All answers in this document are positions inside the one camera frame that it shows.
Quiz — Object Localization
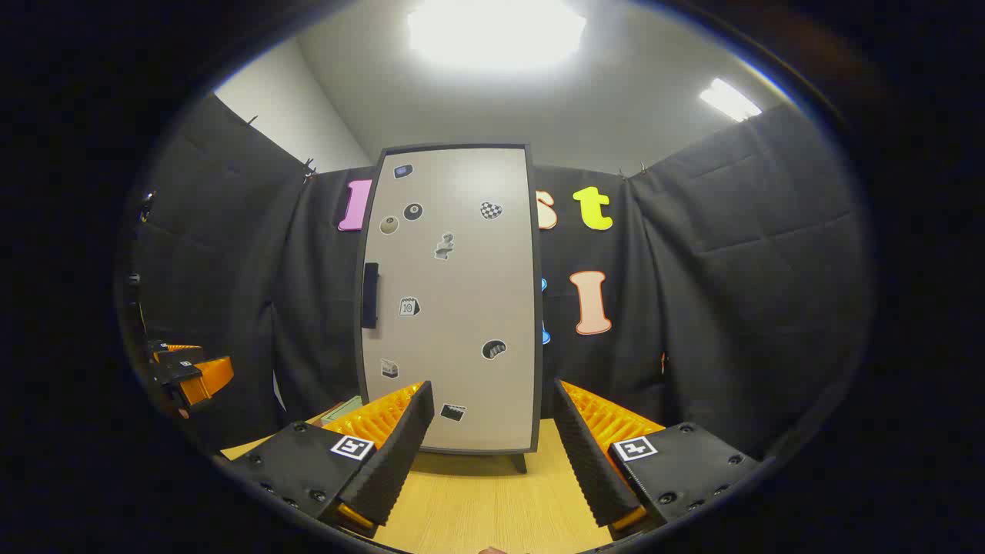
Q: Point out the grey cabinet door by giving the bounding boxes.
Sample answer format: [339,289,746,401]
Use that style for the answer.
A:
[358,144,542,455]

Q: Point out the large ceiling light panel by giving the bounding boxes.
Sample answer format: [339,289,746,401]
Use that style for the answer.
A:
[406,0,587,72]

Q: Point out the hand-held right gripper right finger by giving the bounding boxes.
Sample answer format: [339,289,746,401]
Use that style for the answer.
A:
[552,377,764,538]

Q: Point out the narrow ceiling light strip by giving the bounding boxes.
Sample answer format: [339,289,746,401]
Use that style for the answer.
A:
[699,77,763,122]

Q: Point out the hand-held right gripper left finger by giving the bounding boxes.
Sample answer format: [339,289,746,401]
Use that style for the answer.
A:
[222,380,436,539]

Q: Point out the black backdrop cloth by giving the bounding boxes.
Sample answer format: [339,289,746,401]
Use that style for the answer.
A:
[127,92,874,462]

